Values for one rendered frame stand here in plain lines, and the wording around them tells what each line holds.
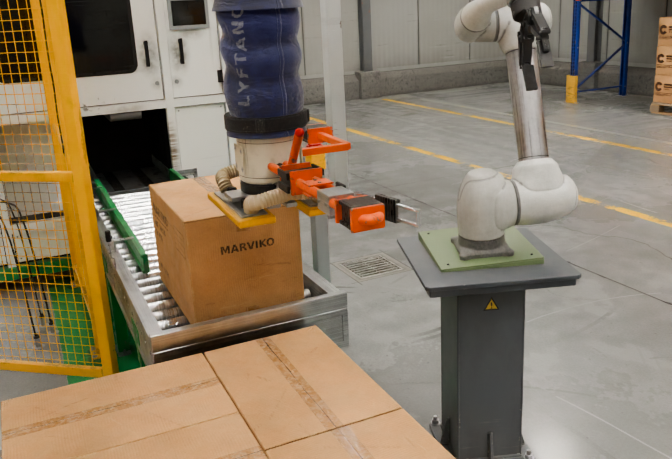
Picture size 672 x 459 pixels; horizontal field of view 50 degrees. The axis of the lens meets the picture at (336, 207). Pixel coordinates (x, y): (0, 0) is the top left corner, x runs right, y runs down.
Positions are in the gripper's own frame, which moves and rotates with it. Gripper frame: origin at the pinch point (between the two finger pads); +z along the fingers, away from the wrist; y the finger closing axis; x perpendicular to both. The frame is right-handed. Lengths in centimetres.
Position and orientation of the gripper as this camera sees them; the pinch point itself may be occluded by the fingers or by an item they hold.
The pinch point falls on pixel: (538, 74)
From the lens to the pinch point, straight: 190.2
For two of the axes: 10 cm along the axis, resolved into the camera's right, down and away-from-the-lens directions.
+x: 9.9, -1.0, 0.4
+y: 0.1, -2.5, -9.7
